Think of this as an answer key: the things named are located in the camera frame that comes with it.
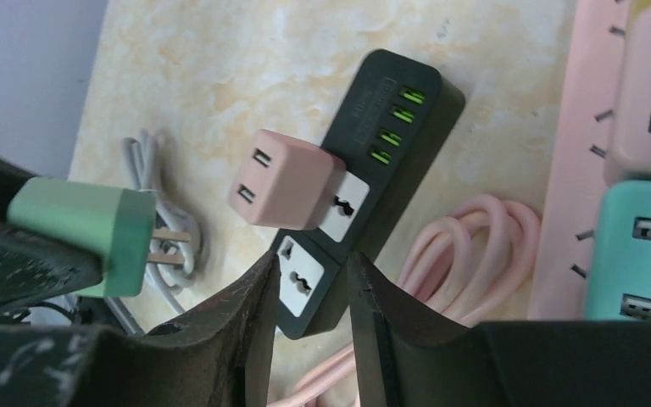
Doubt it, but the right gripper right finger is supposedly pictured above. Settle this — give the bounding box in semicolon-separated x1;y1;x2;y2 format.
347;253;651;406

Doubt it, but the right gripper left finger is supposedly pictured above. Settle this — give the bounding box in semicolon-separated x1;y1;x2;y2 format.
0;252;281;406

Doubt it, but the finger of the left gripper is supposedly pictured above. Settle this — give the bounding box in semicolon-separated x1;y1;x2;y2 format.
0;159;103;317

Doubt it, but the black power strip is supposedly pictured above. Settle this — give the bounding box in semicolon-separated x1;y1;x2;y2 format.
270;49;465;340

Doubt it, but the teal plug adapter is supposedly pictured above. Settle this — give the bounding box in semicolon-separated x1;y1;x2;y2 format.
583;181;651;321

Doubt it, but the pink power strip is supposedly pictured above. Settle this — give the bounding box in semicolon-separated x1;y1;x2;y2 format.
527;1;629;320

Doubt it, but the beige pink plug adapter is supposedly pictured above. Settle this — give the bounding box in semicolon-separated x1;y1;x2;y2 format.
604;1;651;186

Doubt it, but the pink power cord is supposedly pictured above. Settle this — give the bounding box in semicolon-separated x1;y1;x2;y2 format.
266;194;543;407

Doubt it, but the grey power cord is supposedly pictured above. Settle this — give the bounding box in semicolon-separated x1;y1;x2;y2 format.
103;129;206;335

